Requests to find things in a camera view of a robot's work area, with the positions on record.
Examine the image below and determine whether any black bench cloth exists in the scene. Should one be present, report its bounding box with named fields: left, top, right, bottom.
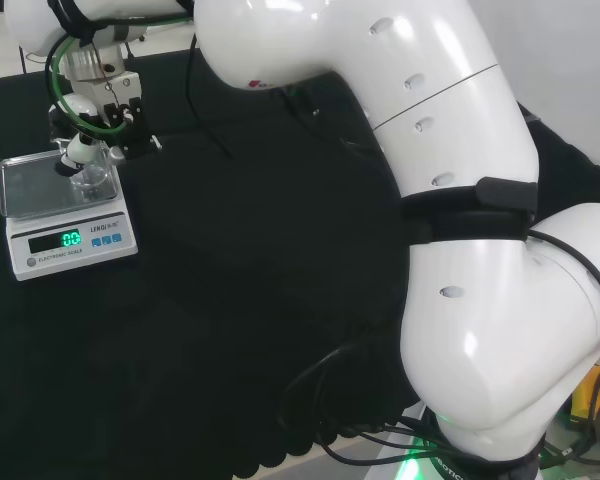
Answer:
left=0, top=47, right=600, bottom=480

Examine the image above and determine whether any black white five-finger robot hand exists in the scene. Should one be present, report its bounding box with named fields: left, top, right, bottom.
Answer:
left=47, top=71, right=163, bottom=180

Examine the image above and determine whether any black cable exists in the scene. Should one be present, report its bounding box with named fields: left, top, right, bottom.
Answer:
left=276, top=343, right=486, bottom=467
left=528, top=227, right=600, bottom=441
left=186, top=32, right=235, bottom=160

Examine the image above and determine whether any small clear glass beaker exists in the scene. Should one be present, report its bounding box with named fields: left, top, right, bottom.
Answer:
left=71, top=148, right=115, bottom=200

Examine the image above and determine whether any yellow stop button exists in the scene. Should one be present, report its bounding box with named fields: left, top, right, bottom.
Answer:
left=571, top=363, right=600, bottom=427

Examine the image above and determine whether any white electronic balance steel pan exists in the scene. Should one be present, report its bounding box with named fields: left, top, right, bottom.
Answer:
left=0, top=151, right=140, bottom=283

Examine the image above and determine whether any green cable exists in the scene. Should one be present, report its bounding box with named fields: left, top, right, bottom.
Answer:
left=44, top=13, right=197, bottom=137

